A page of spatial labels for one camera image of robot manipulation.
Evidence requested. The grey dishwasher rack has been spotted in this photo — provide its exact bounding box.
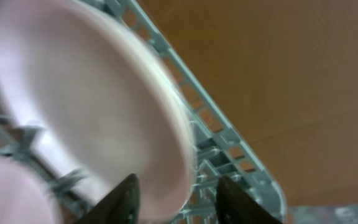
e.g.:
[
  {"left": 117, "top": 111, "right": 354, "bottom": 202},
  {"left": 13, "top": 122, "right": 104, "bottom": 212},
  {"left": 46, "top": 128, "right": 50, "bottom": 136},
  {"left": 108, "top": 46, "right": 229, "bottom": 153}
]
[{"left": 0, "top": 0, "right": 287, "bottom": 223}]

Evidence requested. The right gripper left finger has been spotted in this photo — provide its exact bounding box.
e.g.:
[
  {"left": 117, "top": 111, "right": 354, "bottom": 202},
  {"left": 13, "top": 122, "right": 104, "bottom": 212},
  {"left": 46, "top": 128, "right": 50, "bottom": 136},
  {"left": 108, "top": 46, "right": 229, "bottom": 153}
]
[{"left": 75, "top": 174, "right": 140, "bottom": 224}]

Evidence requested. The large white plate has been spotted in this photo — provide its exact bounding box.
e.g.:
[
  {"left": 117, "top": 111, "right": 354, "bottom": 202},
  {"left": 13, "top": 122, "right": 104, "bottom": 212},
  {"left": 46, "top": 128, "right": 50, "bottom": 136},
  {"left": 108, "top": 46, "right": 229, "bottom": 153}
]
[{"left": 0, "top": 1, "right": 195, "bottom": 222}]

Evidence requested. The small pink bowl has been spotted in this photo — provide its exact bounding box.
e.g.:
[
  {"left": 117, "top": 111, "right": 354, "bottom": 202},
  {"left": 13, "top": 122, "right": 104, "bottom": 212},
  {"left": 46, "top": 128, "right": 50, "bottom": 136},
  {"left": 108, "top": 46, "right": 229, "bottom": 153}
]
[{"left": 0, "top": 156, "right": 63, "bottom": 224}]

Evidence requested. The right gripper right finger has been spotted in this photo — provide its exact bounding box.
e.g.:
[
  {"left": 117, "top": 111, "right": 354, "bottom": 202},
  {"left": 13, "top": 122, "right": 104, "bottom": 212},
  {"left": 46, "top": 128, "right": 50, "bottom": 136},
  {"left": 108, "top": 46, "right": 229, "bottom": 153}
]
[{"left": 215, "top": 176, "right": 282, "bottom": 224}]

